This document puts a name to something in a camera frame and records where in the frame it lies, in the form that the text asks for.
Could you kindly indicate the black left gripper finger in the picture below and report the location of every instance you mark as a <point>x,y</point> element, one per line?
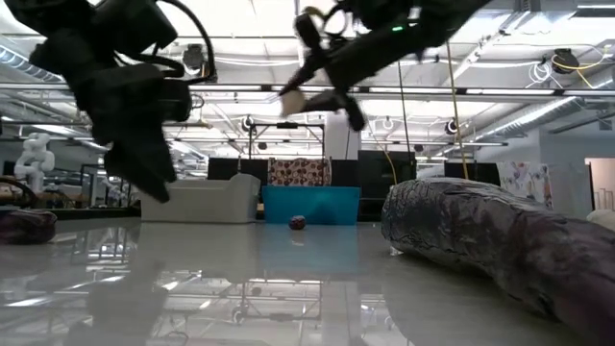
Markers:
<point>144,168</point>

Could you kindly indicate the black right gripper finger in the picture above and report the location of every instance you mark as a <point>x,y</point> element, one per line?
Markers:
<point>336,101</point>
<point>310,72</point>

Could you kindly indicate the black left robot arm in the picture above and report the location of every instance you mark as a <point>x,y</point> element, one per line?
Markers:
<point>48,29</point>

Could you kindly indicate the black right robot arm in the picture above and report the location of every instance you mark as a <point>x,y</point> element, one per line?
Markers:
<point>432,24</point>

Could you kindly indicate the white building column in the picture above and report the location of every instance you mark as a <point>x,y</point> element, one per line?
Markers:
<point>338,144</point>

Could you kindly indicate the grey plastic basket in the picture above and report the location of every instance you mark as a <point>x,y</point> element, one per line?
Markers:
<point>202,202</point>

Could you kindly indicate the brown spotted cloth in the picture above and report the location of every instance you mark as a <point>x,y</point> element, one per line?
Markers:
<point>299,172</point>

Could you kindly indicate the black partition panel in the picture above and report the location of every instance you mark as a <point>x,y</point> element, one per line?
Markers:
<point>235,168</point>
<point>384,173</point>

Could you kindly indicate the teal plastic basket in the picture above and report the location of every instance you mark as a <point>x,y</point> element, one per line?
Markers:
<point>312,204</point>

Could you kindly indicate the small purple eggplant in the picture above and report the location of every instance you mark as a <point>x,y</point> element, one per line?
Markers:
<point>297,222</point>
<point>24,227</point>

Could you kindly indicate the floral patterned cloth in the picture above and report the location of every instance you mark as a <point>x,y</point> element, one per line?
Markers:
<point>526,180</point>

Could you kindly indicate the beige door panel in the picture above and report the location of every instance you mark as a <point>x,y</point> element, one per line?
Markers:
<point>600,182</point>

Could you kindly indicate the black metal frame rig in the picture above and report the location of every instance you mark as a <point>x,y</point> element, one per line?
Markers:
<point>287,125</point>

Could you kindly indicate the black table frame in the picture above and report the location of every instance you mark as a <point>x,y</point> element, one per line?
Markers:
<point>86,213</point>

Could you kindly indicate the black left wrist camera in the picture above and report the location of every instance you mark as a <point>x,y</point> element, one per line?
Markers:
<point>134,26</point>

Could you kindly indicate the silver ventilation duct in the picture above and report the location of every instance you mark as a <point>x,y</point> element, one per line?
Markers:
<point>24,65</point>

